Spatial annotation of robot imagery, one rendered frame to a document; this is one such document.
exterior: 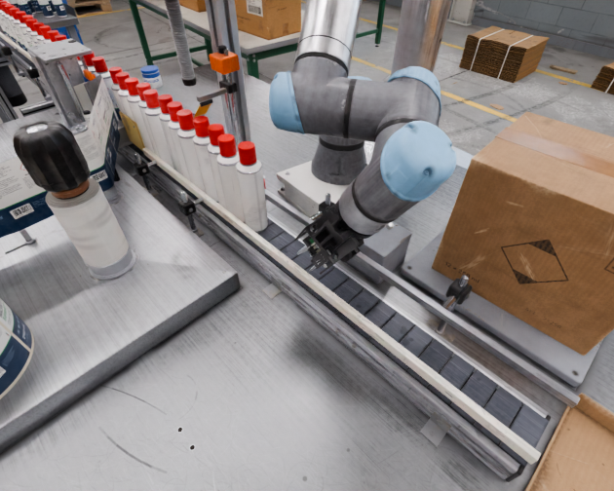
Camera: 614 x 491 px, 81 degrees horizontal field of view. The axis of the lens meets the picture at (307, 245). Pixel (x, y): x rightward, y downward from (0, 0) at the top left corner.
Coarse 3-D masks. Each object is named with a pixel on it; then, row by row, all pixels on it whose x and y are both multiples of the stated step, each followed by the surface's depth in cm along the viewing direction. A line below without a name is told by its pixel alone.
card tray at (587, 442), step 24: (576, 408) 58; (600, 408) 55; (576, 432) 56; (600, 432) 56; (552, 456) 53; (576, 456) 53; (600, 456) 53; (552, 480) 51; (576, 480) 51; (600, 480) 51
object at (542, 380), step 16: (288, 208) 74; (304, 224) 72; (384, 272) 62; (400, 288) 61; (432, 304) 57; (448, 320) 56; (480, 336) 53; (496, 352) 52; (528, 368) 50; (544, 384) 48; (576, 400) 47
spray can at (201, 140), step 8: (200, 120) 75; (208, 120) 76; (200, 128) 76; (200, 136) 77; (208, 136) 78; (200, 144) 77; (208, 144) 78; (200, 152) 79; (200, 160) 81; (208, 160) 80; (200, 168) 83; (208, 168) 81; (208, 176) 83; (208, 184) 85; (208, 192) 87; (216, 200) 88
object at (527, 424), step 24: (216, 216) 85; (288, 240) 79; (312, 264) 75; (336, 288) 70; (360, 288) 70; (336, 312) 66; (360, 312) 66; (384, 312) 66; (408, 336) 62; (432, 360) 59; (456, 360) 59; (456, 384) 56; (480, 384) 56; (456, 408) 54; (504, 408) 54; (528, 408) 54; (480, 432) 53; (528, 432) 52
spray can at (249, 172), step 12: (240, 144) 68; (252, 144) 68; (240, 156) 69; (252, 156) 69; (240, 168) 70; (252, 168) 70; (240, 180) 72; (252, 180) 71; (240, 192) 75; (252, 192) 73; (264, 192) 76; (252, 204) 75; (264, 204) 77; (252, 216) 78; (264, 216) 79; (252, 228) 80; (264, 228) 81
